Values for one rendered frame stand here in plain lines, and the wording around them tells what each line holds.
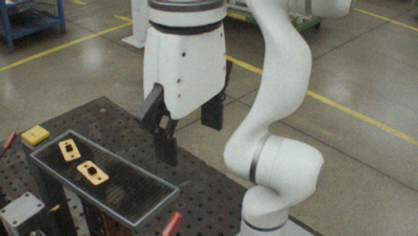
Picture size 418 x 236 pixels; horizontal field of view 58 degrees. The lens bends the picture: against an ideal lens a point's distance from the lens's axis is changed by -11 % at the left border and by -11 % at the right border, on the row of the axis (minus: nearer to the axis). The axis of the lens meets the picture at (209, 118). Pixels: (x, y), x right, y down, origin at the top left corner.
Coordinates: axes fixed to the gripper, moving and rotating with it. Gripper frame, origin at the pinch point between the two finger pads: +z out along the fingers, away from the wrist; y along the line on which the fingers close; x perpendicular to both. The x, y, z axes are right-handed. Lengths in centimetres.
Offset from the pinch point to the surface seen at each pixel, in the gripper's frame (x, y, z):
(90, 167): -35.2, -7.9, 27.5
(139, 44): -277, -261, 142
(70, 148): -45, -10, 28
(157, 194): -18.6, -11.5, 28.7
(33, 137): -59, -7, 29
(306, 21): -137, -376, 118
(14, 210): -45, 10, 34
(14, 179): -106, -15, 75
